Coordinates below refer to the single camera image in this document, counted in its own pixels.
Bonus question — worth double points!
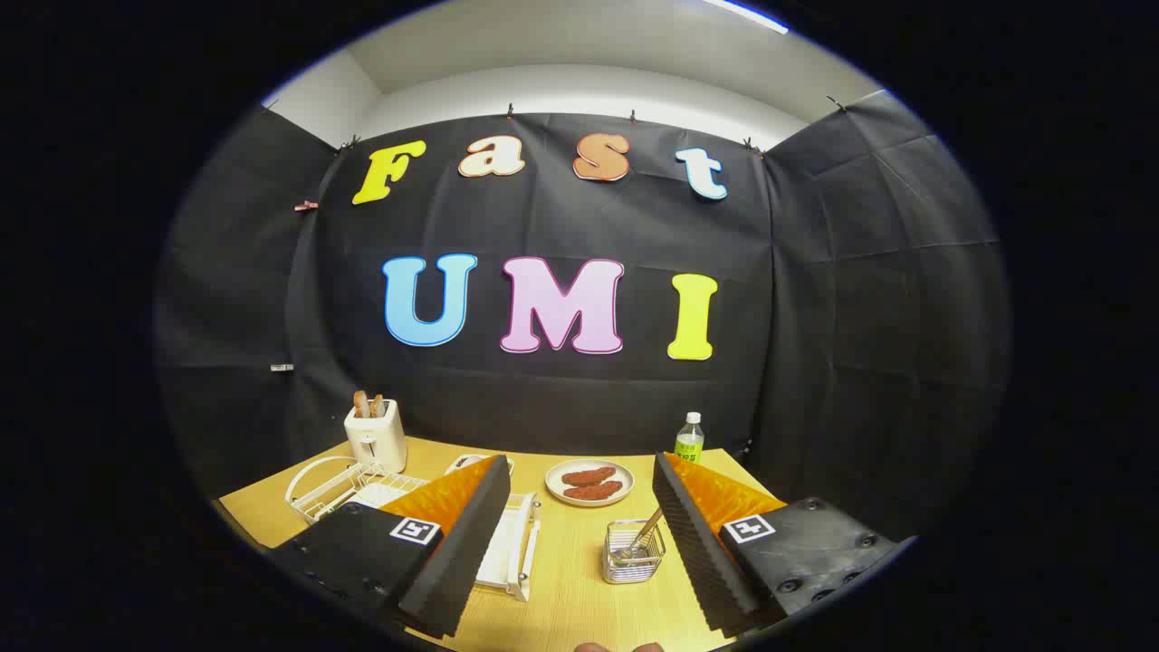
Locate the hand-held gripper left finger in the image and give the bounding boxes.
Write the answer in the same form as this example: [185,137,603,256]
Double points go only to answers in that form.
[270,455,512,640]

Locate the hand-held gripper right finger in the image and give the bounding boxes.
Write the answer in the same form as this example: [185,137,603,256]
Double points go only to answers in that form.
[652,452,908,638]

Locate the wooden handle metal spoon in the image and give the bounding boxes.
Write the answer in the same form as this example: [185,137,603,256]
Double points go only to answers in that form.
[620,505,665,561]

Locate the silver wire basket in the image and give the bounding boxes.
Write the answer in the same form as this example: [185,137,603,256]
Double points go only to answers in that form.
[602,519,667,585]

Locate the white wire dish rack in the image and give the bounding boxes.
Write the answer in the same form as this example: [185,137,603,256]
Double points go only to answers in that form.
[285,455,541,603]

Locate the white plate with steaks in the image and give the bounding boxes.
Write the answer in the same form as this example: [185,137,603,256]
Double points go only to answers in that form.
[545,459,635,507]

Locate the white divided snack tray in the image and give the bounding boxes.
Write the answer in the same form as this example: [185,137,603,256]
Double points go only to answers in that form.
[445,453,514,477]

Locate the green label drink bottle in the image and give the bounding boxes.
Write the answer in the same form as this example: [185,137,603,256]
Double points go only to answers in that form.
[674,412,705,465]

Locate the white toaster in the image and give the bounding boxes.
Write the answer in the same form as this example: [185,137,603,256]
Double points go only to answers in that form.
[344,399,408,475]

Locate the black backdrop cloth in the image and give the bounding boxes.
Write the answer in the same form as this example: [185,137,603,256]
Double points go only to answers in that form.
[156,89,1011,544]

